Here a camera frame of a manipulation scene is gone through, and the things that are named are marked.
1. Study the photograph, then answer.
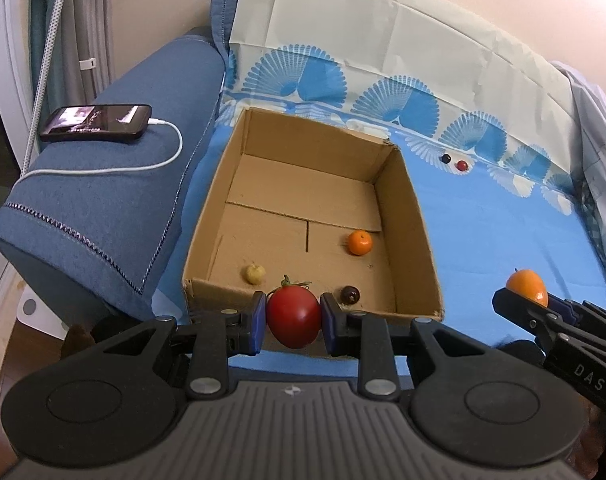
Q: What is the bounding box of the blue sofa armrest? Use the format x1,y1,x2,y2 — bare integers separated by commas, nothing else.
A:
0,0,249,322

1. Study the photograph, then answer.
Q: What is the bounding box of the small orange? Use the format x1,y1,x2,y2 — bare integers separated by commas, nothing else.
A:
506,268,549,308
346,229,374,257

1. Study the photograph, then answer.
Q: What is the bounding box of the blue fan-print bed sheet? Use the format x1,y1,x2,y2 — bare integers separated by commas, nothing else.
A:
150,0,606,376

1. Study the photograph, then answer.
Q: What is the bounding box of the white plastic device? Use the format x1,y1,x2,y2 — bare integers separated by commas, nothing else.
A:
15,284,68,342

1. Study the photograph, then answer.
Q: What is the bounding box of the pale lilac quilt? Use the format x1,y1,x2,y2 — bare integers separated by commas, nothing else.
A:
550,59,606,221

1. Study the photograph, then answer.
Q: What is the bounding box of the grey hose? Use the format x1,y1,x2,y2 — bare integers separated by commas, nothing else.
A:
67,0,114,103

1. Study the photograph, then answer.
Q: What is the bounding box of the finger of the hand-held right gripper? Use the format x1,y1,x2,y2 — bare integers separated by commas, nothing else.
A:
547,298,606,342
492,287,565,357

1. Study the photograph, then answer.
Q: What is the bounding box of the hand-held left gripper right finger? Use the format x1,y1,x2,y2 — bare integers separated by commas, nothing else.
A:
320,292,479,401

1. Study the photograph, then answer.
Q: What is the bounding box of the teal curtain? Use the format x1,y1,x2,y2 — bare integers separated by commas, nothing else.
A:
29,0,64,107

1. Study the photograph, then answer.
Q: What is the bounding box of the cardboard box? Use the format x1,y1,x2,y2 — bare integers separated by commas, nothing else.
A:
182,106,445,356

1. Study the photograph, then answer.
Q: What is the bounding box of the green checkered cloth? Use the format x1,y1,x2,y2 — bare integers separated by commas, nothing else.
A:
578,187,606,288

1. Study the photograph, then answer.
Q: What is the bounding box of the black smartphone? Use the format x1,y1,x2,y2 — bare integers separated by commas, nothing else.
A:
39,104,153,143

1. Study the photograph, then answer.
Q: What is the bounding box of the white charging cable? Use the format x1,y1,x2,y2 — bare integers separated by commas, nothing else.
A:
18,0,184,182

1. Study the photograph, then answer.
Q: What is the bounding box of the red tomato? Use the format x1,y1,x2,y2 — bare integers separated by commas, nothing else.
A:
266,275,323,350

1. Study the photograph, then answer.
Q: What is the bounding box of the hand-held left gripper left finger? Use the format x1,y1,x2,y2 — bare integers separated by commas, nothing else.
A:
108,290,269,397

